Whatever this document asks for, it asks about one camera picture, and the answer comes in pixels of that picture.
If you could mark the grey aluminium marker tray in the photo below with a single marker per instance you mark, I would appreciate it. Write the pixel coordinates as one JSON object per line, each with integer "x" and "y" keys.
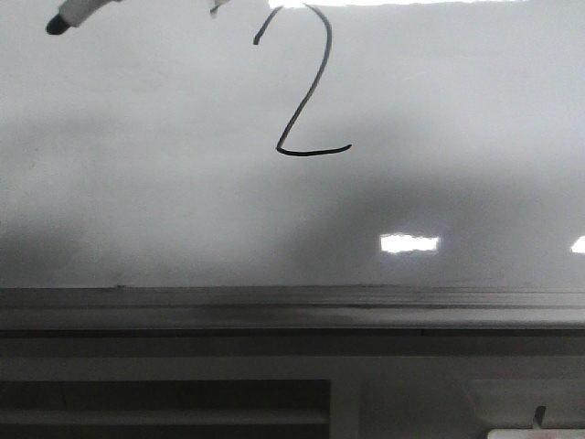
{"x": 290, "y": 307}

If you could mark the white black whiteboard marker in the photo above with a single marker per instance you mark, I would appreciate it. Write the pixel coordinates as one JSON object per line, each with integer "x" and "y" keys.
{"x": 73, "y": 13}

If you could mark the white whiteboard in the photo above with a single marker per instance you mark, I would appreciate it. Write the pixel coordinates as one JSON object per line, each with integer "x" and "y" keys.
{"x": 412, "y": 145}

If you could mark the white object with red edge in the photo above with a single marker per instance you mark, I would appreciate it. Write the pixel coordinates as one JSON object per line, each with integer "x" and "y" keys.
{"x": 536, "y": 434}

